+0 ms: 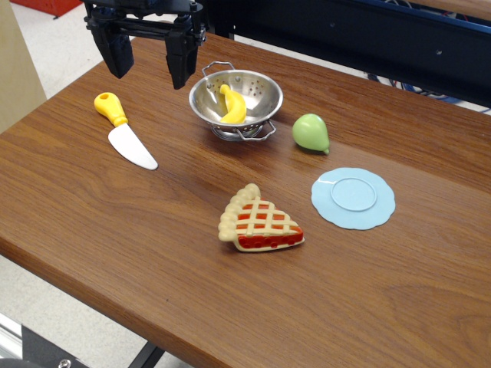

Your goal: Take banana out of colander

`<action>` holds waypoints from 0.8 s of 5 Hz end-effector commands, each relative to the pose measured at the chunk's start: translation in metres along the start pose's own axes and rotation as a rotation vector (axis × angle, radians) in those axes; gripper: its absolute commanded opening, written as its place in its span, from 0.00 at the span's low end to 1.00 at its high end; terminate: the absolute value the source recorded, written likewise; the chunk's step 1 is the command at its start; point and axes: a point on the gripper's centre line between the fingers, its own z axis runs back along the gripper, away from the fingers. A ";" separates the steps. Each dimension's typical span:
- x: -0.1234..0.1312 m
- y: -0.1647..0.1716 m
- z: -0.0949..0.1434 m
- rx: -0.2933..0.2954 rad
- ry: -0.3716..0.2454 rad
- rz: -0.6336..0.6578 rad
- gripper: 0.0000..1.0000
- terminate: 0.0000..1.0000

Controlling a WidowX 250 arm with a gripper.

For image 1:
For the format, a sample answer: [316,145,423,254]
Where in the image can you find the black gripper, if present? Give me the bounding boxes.
[84,1,206,90]

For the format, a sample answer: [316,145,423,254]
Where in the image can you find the yellow toy banana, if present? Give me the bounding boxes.
[219,84,247,124]

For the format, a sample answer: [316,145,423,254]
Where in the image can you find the steel colander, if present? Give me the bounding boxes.
[189,61,283,141]

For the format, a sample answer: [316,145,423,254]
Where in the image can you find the red box on floor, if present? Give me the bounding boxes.
[11,0,82,17]

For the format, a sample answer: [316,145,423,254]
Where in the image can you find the beige cardboard panel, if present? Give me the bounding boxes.
[1,1,47,132]

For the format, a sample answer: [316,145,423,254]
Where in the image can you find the green toy pear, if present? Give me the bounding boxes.
[292,113,330,155]

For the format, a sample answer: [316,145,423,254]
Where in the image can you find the toy cherry pie slice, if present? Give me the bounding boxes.
[218,183,305,252]

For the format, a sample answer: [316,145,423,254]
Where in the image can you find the light blue toy plate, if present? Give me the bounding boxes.
[311,168,396,230]

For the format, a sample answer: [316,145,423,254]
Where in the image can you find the yellow handled toy knife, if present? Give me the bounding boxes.
[94,92,158,170]

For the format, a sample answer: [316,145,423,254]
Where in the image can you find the blue cables bundle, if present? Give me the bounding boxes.
[366,72,491,115]

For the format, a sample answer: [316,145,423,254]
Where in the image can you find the dark blue metal frame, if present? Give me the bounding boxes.
[203,1,490,106]

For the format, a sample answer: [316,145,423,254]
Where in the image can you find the black table leg frame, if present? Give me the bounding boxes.
[0,324,166,368]

